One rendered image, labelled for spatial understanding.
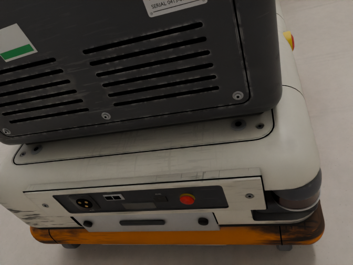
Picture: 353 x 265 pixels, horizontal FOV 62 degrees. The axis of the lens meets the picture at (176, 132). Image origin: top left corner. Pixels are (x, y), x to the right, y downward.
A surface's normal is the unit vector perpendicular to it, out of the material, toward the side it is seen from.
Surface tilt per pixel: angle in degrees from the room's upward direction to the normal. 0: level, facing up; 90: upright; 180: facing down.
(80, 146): 0
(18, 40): 90
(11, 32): 90
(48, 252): 0
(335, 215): 0
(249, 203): 90
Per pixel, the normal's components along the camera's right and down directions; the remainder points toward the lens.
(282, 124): -0.21, -0.70
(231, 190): -0.14, 0.71
